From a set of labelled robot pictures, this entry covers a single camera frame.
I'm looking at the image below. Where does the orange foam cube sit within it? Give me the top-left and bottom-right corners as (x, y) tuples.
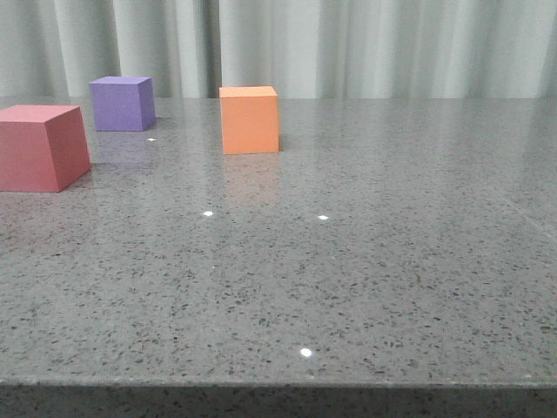
(219, 85), (279, 154)

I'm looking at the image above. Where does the purple foam cube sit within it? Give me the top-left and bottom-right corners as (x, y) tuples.
(89, 77), (156, 131)

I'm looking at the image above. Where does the pink foam cube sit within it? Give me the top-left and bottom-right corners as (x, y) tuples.
(1, 104), (91, 192)

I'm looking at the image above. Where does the pale green curtain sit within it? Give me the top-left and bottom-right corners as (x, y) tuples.
(1, 1), (556, 98)

